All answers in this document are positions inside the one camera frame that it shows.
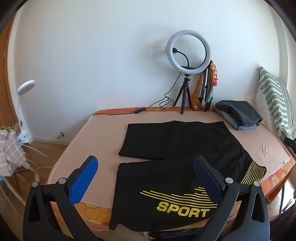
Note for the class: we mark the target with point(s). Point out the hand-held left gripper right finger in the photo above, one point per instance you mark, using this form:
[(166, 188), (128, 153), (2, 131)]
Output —
[(208, 180)]

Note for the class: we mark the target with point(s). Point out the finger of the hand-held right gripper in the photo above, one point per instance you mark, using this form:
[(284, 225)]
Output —
[(291, 143)]

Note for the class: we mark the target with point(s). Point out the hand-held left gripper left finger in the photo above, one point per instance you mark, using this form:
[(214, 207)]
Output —
[(84, 178)]

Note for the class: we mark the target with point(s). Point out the black sport pants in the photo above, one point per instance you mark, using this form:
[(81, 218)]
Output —
[(175, 143)]

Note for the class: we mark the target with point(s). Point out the folded dark grey pants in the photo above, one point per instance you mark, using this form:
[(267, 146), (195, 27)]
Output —
[(240, 110)]

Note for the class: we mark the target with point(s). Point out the metal door stopper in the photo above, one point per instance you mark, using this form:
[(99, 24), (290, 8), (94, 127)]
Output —
[(61, 135)]

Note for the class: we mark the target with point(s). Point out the green striped white cushion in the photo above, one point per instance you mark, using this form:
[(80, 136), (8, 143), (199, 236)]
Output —
[(272, 97)]

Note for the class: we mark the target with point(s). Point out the folded blue jeans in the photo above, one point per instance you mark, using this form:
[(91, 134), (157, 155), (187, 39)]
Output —
[(227, 119)]

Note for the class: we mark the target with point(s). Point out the checked cloth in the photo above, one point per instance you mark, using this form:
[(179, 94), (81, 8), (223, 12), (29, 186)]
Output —
[(10, 150)]

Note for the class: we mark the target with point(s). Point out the orange patterned scarf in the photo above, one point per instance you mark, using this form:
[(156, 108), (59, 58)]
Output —
[(196, 97)]

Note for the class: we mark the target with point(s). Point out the small black tripod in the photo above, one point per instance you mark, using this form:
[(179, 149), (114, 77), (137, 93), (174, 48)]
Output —
[(184, 92)]

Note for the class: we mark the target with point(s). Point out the folded black tripod stand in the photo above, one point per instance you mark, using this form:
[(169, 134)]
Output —
[(204, 88)]

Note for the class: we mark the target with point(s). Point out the knotted colourful scarf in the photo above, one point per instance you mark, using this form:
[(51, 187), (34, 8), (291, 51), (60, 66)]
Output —
[(214, 74)]

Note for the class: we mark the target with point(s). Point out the white desk lamp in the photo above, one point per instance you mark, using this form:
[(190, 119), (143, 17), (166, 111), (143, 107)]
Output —
[(26, 87)]

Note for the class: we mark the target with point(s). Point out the wooden door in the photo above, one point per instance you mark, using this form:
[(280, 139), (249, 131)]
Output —
[(7, 92)]

